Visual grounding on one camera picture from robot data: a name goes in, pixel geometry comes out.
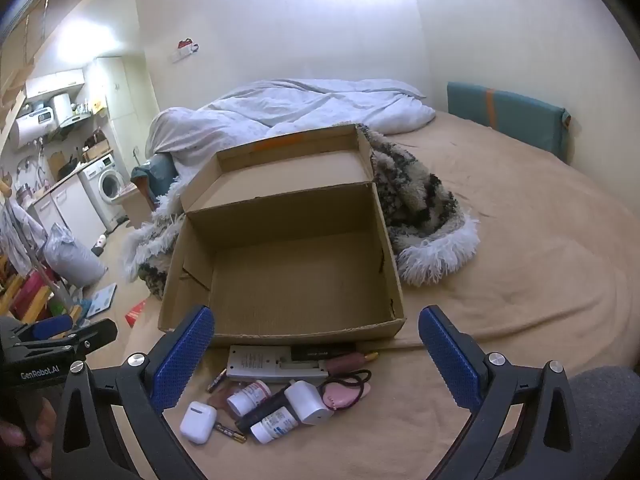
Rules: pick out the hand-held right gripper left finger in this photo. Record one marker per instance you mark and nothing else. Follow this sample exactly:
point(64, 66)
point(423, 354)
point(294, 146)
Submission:
point(182, 360)

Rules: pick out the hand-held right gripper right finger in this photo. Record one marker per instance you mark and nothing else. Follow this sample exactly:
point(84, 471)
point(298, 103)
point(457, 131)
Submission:
point(450, 355)

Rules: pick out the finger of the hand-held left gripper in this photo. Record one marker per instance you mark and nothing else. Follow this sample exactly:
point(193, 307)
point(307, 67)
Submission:
point(97, 334)
point(50, 327)

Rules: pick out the brown translucent hair claw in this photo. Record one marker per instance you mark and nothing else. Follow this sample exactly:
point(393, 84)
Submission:
point(220, 400)

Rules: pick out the white earbuds case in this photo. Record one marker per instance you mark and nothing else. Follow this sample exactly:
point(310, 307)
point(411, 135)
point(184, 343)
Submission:
point(198, 422)

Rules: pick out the white remote control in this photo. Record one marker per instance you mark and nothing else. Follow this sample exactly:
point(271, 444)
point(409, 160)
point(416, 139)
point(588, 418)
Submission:
point(255, 362)

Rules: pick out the white medicine bottle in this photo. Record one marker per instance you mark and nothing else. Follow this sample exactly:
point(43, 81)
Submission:
point(274, 425)
point(248, 397)

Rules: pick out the black cylindrical tube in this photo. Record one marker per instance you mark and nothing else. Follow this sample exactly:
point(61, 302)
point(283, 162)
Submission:
point(262, 407)

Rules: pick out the pink tube with gold tip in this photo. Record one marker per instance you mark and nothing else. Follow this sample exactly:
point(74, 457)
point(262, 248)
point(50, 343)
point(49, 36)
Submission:
point(350, 361)

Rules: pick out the small black rectangular box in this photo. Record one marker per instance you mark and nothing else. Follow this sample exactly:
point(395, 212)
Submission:
point(320, 352)

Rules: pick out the white charger plug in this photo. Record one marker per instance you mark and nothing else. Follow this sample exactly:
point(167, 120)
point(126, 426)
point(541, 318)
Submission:
point(309, 402)

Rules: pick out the cardboard box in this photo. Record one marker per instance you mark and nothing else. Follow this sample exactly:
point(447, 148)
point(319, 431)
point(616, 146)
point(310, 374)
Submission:
point(300, 270)

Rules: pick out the person's left hand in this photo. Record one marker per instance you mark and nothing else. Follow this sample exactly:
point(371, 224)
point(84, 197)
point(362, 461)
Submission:
point(45, 425)

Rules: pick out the yellow wooden chair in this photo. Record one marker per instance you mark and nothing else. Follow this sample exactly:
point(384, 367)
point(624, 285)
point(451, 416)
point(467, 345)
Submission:
point(30, 300)

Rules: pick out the bathroom scale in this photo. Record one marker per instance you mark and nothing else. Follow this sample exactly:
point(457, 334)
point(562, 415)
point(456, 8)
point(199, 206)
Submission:
point(101, 300)

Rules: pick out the red gift box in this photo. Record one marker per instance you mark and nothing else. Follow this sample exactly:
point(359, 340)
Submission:
point(136, 312)

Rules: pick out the grey plastic bag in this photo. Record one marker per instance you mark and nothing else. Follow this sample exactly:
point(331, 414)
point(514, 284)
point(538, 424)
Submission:
point(72, 260)

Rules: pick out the white kitchen cabinet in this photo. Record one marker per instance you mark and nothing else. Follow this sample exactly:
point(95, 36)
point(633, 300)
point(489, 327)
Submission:
point(75, 210)

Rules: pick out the fluffy patterned blanket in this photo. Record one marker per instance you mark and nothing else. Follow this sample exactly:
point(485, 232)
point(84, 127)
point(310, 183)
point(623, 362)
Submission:
point(425, 210)

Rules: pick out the white washing machine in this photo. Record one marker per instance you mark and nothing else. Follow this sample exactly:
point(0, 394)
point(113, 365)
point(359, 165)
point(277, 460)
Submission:
point(107, 180)

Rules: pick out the teal padded cushion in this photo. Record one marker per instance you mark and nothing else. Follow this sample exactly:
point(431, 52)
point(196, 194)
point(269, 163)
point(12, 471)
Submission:
point(152, 172)

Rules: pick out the white water heater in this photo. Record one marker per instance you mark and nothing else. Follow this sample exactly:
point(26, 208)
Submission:
point(31, 130)

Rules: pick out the white upper cabinet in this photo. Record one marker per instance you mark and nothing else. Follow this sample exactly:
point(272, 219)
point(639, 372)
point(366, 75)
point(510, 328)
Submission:
point(55, 84)

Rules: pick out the white tall cupboard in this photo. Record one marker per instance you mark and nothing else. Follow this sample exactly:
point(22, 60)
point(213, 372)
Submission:
point(125, 90)

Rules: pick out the teal cushion with orange stripe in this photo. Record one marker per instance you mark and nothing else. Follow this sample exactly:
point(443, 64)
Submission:
point(515, 115)

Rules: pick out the white duvet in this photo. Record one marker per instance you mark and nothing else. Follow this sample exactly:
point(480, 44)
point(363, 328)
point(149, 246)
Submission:
point(300, 102)

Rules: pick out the red white wall fixture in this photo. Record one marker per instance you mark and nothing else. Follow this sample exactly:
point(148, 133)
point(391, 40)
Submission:
point(186, 49)

